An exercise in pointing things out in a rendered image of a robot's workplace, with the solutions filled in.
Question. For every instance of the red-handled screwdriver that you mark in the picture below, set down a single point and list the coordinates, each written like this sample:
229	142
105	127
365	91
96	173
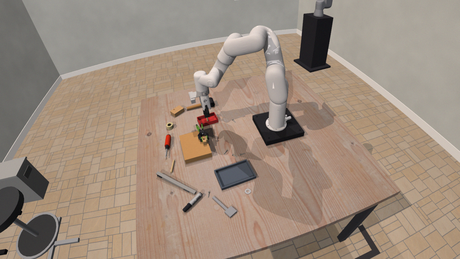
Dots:
167	143

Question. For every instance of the red open-top tray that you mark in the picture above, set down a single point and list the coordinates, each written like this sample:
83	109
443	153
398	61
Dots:
211	120

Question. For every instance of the light brown wooden board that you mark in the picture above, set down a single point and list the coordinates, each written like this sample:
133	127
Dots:
193	149

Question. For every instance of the beige ring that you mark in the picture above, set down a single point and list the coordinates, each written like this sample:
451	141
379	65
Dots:
169	126

